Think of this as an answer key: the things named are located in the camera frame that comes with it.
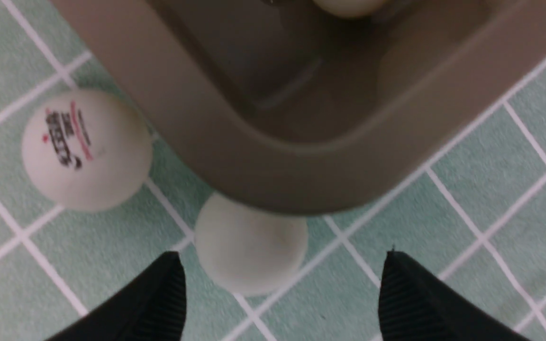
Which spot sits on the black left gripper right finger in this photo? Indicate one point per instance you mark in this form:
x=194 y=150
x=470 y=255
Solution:
x=414 y=305

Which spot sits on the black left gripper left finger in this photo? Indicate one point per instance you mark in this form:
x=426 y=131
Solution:
x=152 y=307

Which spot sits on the white ball with logo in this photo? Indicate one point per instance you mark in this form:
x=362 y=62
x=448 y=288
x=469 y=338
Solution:
x=87 y=150

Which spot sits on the olive plastic bin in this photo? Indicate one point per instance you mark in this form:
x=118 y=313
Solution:
x=282 y=106

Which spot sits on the plain white ball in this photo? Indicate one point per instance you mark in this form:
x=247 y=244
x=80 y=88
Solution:
x=248 y=251

